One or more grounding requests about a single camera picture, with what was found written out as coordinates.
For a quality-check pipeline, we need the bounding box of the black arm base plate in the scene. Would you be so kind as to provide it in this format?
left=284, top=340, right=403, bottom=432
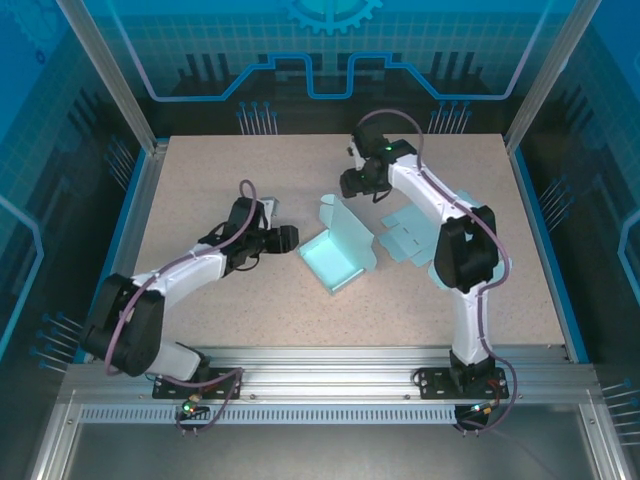
left=152, top=367, right=246, bottom=401
left=417, top=367, right=507, bottom=401

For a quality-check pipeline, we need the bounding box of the aluminium front rail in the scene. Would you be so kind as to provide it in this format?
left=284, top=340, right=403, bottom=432
left=57, top=343, right=601, bottom=407

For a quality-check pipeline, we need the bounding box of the blue table edge strip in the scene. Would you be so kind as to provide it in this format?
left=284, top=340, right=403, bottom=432
left=508, top=143, right=590, bottom=365
left=74, top=147, right=154, bottom=364

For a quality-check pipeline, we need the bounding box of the aluminium frame side bar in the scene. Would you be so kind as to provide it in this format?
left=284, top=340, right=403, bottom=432
left=578, top=379, right=634, bottom=480
left=27, top=389, right=84, bottom=480

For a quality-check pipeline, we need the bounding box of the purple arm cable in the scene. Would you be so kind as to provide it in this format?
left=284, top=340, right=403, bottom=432
left=358, top=108, right=519, bottom=435
left=102, top=179, right=266, bottom=435

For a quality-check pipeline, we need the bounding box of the slotted metal cable duct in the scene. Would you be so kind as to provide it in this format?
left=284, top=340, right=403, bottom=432
left=78, top=404, right=464, bottom=427

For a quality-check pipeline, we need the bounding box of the brushed metal front panel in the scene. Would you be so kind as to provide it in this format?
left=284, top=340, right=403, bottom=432
left=62, top=424, right=601, bottom=480

